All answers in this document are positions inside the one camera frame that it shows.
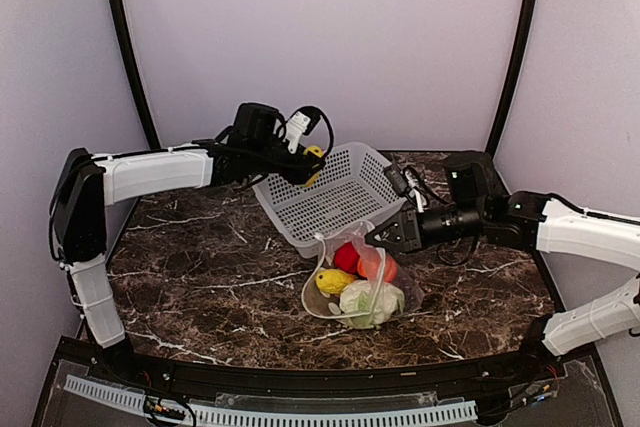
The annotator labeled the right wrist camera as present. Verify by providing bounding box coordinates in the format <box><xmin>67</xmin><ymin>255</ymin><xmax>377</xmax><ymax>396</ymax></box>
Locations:
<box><xmin>383</xmin><ymin>163</ymin><xmax>429</xmax><ymax>213</ymax></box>

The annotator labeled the white fake cauliflower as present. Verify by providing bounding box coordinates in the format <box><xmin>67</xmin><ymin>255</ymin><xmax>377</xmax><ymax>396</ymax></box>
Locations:
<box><xmin>339</xmin><ymin>280</ymin><xmax>405</xmax><ymax>330</ymax></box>

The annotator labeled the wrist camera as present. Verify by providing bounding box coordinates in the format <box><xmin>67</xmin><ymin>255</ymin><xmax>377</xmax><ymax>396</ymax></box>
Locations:
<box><xmin>383</xmin><ymin>163</ymin><xmax>429</xmax><ymax>213</ymax></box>
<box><xmin>284</xmin><ymin>105</ymin><xmax>335</xmax><ymax>157</ymax></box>

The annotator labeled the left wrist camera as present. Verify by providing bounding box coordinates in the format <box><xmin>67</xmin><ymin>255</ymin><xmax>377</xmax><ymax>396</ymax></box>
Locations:
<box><xmin>284</xmin><ymin>105</ymin><xmax>335</xmax><ymax>157</ymax></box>

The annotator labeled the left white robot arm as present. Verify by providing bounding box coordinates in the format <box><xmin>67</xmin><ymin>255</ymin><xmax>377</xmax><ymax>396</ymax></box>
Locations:
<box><xmin>48</xmin><ymin>103</ymin><xmax>331</xmax><ymax>383</ymax></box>

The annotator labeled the left black frame post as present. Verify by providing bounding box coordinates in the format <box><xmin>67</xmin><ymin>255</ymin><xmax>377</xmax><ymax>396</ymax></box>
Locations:
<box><xmin>108</xmin><ymin>0</ymin><xmax>161</xmax><ymax>149</ymax></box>

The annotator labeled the clear zip top bag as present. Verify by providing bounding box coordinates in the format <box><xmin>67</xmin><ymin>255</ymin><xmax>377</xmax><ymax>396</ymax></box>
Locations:
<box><xmin>300</xmin><ymin>220</ymin><xmax>425</xmax><ymax>329</ymax></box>

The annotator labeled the right black frame post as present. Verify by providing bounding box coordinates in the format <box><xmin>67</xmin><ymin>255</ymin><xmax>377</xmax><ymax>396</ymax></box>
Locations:
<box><xmin>485</xmin><ymin>0</ymin><xmax>536</xmax><ymax>157</ymax></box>

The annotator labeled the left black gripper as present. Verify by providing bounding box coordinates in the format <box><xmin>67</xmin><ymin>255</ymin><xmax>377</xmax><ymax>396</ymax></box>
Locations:
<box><xmin>249</xmin><ymin>132</ymin><xmax>326</xmax><ymax>184</ymax></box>

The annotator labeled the white perforated plastic basket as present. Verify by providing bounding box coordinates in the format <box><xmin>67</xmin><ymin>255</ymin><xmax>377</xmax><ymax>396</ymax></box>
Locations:
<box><xmin>253</xmin><ymin>142</ymin><xmax>404</xmax><ymax>259</ymax></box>

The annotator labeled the red fake food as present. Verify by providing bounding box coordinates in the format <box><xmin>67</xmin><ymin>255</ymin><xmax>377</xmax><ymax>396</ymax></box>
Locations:
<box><xmin>333</xmin><ymin>242</ymin><xmax>360</xmax><ymax>275</ymax></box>

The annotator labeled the black front rail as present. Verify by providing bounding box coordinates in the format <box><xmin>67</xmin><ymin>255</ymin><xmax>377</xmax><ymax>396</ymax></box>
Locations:
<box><xmin>59</xmin><ymin>336</ymin><xmax>566</xmax><ymax>401</ymax></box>

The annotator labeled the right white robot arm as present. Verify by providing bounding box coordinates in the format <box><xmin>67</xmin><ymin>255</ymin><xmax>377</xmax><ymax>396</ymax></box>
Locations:
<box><xmin>366</xmin><ymin>151</ymin><xmax>639</xmax><ymax>381</ymax></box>

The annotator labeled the white slotted cable duct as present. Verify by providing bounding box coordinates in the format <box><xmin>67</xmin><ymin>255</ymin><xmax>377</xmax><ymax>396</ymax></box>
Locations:
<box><xmin>64</xmin><ymin>374</ymin><xmax>478</xmax><ymax>426</ymax></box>

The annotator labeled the orange fake pumpkin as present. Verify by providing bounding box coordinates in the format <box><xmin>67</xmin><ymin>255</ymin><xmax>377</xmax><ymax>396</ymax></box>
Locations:
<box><xmin>357</xmin><ymin>254</ymin><xmax>398</xmax><ymax>283</ymax></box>

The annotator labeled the black frame post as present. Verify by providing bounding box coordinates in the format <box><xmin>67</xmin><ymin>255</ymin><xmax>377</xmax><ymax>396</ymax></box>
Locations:
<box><xmin>485</xmin><ymin>0</ymin><xmax>536</xmax><ymax>157</ymax></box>
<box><xmin>108</xmin><ymin>0</ymin><xmax>161</xmax><ymax>149</ymax></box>

